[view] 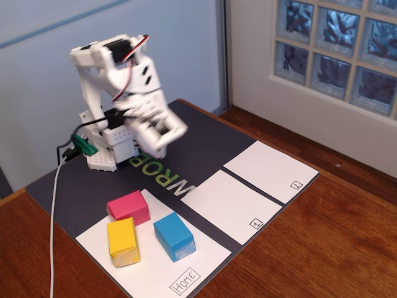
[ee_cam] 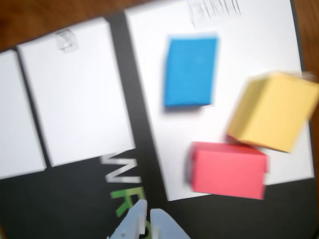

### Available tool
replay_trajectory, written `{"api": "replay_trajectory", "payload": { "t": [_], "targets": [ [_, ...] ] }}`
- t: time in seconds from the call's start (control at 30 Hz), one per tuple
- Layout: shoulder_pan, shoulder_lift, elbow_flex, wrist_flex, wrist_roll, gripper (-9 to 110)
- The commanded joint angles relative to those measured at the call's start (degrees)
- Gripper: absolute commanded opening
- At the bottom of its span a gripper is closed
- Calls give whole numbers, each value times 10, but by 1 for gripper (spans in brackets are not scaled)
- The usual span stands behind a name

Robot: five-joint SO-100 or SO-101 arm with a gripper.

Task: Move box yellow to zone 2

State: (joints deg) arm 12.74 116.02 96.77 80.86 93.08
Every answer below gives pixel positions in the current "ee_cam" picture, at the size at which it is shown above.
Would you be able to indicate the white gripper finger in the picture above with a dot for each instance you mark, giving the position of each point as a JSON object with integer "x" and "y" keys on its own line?
{"x": 132, "y": 224}
{"x": 164, "y": 226}

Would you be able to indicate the yellow paper box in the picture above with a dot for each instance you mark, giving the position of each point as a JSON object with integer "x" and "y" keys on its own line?
{"x": 271, "y": 112}

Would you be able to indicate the pink paper box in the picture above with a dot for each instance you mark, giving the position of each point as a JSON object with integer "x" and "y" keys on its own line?
{"x": 226, "y": 171}

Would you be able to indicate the white zone 1 sheet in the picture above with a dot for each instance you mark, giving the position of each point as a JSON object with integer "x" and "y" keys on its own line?
{"x": 77, "y": 99}

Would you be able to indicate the white zone 2 sheet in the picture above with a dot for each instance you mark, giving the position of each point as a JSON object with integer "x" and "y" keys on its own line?
{"x": 17, "y": 119}

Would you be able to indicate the blue paper box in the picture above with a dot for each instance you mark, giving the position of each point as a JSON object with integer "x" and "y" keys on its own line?
{"x": 190, "y": 72}

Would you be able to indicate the white home zone sheet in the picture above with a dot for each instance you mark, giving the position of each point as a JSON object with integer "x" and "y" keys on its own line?
{"x": 249, "y": 44}

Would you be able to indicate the dark WRO mat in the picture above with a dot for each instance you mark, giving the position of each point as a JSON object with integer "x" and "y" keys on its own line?
{"x": 62, "y": 204}

